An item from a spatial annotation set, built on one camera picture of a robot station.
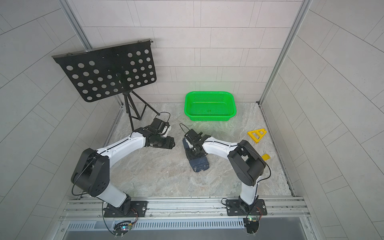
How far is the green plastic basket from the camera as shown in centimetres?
110

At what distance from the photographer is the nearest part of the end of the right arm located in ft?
2.15

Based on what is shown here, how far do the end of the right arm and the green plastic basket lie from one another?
32 centimetres
